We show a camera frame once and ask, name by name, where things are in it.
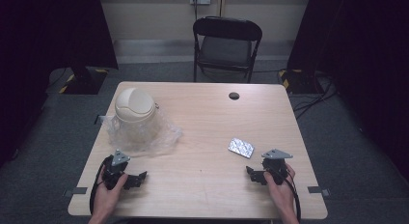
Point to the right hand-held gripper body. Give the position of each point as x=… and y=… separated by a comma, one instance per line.
x=276, y=167

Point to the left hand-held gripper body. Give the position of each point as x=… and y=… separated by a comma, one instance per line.
x=113, y=172

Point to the silver blister pack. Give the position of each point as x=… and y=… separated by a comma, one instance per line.
x=241, y=147

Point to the cream swing-lid trash bin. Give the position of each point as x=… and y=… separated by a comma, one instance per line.
x=135, y=111

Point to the person's left hand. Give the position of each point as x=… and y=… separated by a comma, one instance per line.
x=107, y=196

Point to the person's right hand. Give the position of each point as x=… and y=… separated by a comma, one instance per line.
x=279, y=195

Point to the gray tape strip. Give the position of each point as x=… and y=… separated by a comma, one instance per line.
x=99, y=118
x=77, y=190
x=316, y=190

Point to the clear plastic bag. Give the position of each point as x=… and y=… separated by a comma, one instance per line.
x=167, y=134

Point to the stand base with striped tape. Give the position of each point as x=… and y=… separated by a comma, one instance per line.
x=85, y=82
x=299, y=82

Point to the black folding chair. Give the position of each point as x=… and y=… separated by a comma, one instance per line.
x=226, y=50

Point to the dark curtain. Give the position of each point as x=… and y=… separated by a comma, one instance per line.
x=360, y=56
x=48, y=40

